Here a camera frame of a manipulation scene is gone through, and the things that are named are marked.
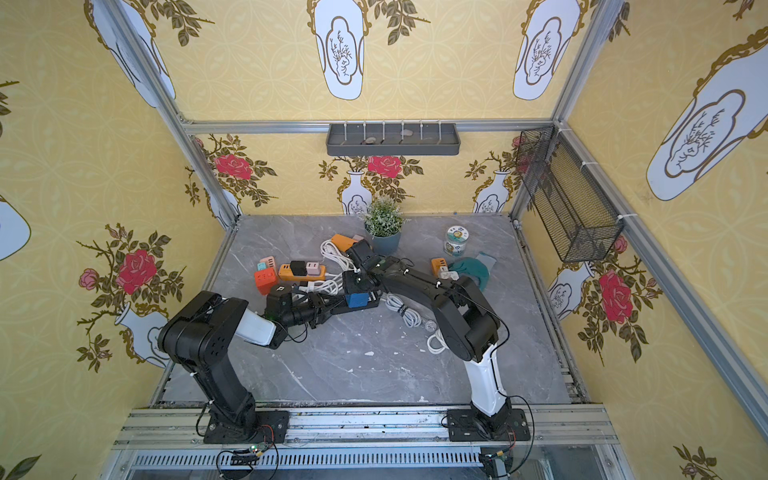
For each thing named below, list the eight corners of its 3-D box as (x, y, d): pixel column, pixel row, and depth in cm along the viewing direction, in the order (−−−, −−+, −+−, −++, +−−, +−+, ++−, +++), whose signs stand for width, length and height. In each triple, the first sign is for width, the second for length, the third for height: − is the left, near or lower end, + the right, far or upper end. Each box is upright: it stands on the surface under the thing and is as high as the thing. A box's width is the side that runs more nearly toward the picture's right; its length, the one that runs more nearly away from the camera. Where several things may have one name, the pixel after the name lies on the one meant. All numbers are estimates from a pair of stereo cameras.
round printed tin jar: (445, 257, 111) (449, 241, 104) (443, 241, 116) (446, 225, 109) (465, 257, 111) (470, 241, 104) (462, 241, 116) (467, 225, 109)
